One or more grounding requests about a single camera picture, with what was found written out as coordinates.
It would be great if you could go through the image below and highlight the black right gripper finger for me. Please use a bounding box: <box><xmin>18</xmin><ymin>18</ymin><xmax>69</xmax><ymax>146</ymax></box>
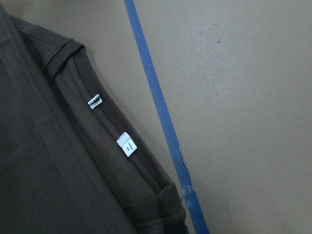
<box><xmin>163</xmin><ymin>220</ymin><xmax>189</xmax><ymax>234</ymax></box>

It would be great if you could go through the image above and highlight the dark brown t-shirt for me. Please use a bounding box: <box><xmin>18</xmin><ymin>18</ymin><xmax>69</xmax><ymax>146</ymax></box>
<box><xmin>0</xmin><ymin>8</ymin><xmax>186</xmax><ymax>234</ymax></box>

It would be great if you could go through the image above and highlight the torn blue tape line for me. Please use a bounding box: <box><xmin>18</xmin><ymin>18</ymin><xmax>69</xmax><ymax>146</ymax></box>
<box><xmin>124</xmin><ymin>0</ymin><xmax>210</xmax><ymax>234</ymax></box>

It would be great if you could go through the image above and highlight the white shirt size label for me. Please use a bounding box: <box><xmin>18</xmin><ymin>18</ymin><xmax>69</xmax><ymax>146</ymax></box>
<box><xmin>117</xmin><ymin>132</ymin><xmax>137</xmax><ymax>157</ymax></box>

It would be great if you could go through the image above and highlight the small white brand label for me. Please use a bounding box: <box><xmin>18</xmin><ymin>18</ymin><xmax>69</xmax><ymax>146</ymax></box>
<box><xmin>88</xmin><ymin>94</ymin><xmax>103</xmax><ymax>110</ymax></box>

